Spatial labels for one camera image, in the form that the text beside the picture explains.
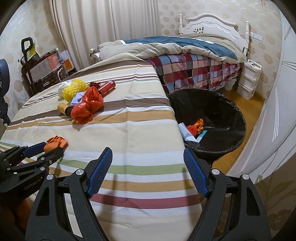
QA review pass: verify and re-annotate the red plastic bag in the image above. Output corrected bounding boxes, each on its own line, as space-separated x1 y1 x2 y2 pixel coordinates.
71 87 103 125

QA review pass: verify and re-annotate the yellow foam fruit net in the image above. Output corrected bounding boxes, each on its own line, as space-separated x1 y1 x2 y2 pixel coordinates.
61 79 88 103

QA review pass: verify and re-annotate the black lined trash bin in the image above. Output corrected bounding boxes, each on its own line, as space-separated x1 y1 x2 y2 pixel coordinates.
167 88 246 164

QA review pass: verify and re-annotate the cardboard boxes stack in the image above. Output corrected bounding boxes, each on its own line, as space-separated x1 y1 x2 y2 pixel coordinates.
28 48 76 95

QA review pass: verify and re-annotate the white wardrobe door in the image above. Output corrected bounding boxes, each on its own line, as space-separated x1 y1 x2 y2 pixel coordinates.
227 15 295 182

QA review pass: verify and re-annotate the beige striped curtain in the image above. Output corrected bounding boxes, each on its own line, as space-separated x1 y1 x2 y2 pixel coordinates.
49 1 161 70

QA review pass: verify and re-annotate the small white waste bin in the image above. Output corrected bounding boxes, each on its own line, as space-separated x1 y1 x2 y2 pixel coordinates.
224 78 237 91

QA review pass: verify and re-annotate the dark blue standing fan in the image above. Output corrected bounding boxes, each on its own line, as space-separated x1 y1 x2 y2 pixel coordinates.
0 59 11 125

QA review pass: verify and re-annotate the white bed headboard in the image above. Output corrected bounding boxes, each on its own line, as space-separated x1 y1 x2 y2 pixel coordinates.
179 13 250 56

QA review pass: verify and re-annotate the striped table cloth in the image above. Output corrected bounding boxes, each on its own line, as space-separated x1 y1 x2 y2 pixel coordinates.
1 57 201 240

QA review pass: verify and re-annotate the white plastic drawer unit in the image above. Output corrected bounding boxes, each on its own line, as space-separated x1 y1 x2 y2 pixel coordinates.
237 59 262 99

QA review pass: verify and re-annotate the teal white toothpaste box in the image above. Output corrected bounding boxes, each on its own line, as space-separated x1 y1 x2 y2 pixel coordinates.
178 123 207 148

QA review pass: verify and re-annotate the orange plastic bag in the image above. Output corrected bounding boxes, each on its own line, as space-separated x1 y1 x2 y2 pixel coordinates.
187 118 204 137

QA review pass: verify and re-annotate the white plastic bag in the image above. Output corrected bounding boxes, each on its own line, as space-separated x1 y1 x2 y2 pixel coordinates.
57 81 70 97

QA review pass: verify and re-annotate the white wall switch panel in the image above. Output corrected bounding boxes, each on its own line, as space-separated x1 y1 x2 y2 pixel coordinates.
250 32 263 42

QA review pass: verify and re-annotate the lavender cloth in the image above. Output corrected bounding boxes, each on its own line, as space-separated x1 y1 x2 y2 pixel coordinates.
70 91 85 106

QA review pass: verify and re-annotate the plaid bed sheet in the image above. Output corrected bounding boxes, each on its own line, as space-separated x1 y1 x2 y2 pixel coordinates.
146 54 241 94

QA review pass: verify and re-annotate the yellow thread spool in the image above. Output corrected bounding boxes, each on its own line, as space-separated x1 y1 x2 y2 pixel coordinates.
57 103 73 117

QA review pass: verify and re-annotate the red thread spool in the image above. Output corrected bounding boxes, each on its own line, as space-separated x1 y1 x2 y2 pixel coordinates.
98 80 115 97

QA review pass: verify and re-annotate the blue beige duvet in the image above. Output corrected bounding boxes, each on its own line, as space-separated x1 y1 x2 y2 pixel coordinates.
90 33 246 64

